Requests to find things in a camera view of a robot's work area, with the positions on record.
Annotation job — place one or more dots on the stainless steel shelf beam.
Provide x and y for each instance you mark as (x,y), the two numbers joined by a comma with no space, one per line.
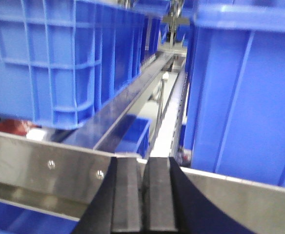
(63,179)

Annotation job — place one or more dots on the blue crate on upper shelf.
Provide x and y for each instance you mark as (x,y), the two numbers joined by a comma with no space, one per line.
(62,60)

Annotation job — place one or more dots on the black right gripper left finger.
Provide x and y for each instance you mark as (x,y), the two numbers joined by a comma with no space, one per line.
(117,205)

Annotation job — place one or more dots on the upper right blue crate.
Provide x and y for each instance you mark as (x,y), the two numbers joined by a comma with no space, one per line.
(236,111)

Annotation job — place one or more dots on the front centre blue bin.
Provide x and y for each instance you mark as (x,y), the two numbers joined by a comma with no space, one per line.
(17,220)

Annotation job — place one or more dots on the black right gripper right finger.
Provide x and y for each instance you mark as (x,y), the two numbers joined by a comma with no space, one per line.
(172,204)

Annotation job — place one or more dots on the rear centre blue bin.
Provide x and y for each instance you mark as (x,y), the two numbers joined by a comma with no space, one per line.
(136,138)

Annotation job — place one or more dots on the blue bin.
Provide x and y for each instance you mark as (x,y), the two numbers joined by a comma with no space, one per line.
(17,220)
(136,138)

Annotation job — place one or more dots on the red packaging bag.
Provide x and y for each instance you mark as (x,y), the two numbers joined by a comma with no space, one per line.
(16,127)

